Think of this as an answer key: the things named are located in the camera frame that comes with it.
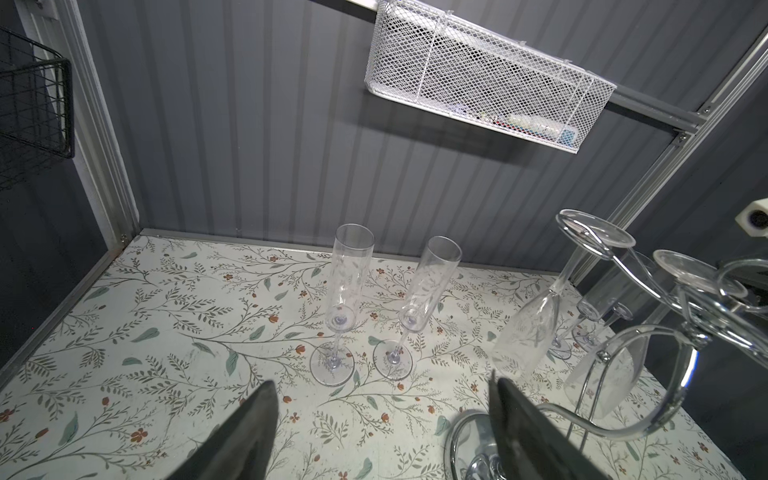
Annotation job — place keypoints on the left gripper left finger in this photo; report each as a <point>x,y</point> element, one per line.
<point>241,447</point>

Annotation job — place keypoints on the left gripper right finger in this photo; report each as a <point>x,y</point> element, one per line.
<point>529,445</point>

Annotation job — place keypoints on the clear wine glass front sticker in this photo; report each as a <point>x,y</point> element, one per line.
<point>560,347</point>

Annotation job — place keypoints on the chrome wine glass rack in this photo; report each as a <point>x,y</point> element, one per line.
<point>471,449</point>

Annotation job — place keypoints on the items in white basket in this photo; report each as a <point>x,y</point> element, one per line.
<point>526,125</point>

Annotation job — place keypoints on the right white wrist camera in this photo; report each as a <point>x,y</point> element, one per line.
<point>753,219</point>

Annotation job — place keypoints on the black wire wall basket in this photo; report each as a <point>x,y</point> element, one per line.
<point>37,113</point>

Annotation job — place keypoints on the white mesh wall basket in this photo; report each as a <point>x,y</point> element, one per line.
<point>430,59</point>

